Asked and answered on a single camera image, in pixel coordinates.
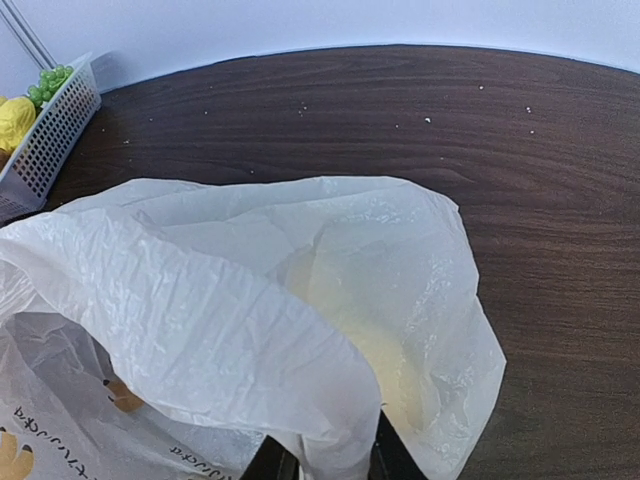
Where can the green toy grape bunch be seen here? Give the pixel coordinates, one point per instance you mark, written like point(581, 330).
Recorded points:
point(50, 82)

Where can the left aluminium frame post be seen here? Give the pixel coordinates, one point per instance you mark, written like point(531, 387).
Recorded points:
point(26, 36)

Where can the cream printed plastic bag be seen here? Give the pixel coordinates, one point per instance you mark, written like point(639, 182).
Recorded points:
point(167, 330)

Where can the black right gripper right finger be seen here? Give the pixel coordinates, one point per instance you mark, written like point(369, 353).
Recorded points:
point(390, 459)

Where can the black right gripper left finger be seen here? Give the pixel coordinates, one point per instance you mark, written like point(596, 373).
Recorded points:
point(272, 462)

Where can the white perforated plastic basket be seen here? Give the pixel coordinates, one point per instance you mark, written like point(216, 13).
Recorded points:
point(31, 171)

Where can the large yellow toy lemon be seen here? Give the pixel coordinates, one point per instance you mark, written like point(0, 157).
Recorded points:
point(17, 115)

